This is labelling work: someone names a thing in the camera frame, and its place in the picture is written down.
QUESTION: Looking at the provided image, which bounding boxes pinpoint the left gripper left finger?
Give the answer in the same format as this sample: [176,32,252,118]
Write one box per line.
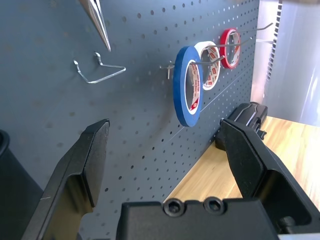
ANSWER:
[21,118,111,240]

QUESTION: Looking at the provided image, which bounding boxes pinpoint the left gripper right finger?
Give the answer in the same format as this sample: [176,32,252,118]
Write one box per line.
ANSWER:
[219,117,320,236]

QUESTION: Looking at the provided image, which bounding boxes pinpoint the blue tape roll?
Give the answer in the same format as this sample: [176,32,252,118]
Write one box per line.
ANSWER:
[173,45,204,128]

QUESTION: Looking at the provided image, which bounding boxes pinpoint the orange black needle-nose pliers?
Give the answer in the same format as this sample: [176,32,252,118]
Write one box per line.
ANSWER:
[79,0,112,53]

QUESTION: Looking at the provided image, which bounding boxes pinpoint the grey perforated pegboard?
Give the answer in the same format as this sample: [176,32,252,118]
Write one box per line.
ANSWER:
[0,0,261,240]

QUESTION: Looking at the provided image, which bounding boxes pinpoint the black plastic tool case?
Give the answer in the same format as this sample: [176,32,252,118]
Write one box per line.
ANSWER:
[214,101,269,151]

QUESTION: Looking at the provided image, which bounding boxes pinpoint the steel peg hook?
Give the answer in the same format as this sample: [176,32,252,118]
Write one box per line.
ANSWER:
[213,37,253,48]
[159,56,225,80]
[236,22,274,33]

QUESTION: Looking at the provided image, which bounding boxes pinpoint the red tape roll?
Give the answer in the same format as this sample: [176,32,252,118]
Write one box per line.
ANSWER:
[219,28,242,70]

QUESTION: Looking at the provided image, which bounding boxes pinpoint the white tape roll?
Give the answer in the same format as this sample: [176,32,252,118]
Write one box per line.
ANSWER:
[194,40,222,91]

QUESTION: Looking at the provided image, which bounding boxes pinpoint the steel wire loop holder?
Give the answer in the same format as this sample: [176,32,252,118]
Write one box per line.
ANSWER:
[73,51,127,85]

